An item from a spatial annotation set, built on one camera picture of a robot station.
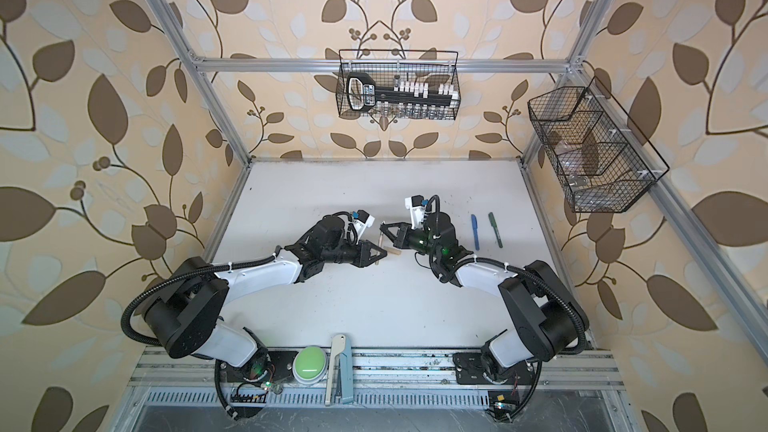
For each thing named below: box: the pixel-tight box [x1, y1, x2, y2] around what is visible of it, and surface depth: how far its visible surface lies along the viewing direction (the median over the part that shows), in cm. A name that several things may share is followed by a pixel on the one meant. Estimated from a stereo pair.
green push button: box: [292, 345, 329, 385], surface depth 74 cm
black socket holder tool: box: [347, 72, 459, 112], surface depth 84 cm
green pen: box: [488, 212, 503, 248], surface depth 103 cm
